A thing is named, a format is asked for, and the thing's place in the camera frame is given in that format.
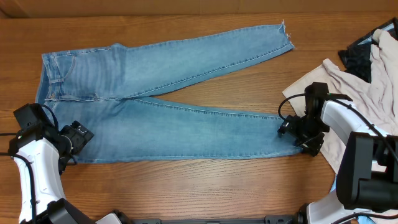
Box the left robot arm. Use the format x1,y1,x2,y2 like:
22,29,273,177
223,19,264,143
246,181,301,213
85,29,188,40
7,103,94,224

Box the light blue cloth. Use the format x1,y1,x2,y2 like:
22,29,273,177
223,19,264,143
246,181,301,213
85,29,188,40
330,179,376,224

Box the dark patterned garment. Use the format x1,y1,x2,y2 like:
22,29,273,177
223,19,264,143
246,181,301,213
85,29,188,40
338,17,397,83

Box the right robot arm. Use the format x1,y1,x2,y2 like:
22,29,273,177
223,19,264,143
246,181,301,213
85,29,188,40
278,82,397,224

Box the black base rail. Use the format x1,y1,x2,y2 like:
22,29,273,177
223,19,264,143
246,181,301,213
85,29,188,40
131,215,295,224

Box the beige cloth garment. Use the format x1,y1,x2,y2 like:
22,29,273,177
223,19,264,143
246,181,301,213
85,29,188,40
282,28,398,224

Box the light blue denim jeans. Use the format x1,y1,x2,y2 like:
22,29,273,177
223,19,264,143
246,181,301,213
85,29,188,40
35,24,300,163

